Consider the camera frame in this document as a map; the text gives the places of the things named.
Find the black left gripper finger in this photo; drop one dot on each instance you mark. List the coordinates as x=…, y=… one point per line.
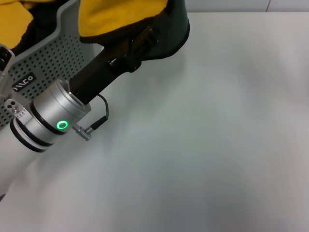
x=147, y=38

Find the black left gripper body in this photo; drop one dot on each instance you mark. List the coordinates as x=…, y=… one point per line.
x=96, y=77

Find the grey-green and yellow towel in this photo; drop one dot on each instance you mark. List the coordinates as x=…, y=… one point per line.
x=120, y=17

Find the grey perforated storage box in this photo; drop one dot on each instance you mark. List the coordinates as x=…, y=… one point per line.
x=48, y=60

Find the silver camera mount bracket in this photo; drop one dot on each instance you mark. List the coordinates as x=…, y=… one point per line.
x=15, y=108

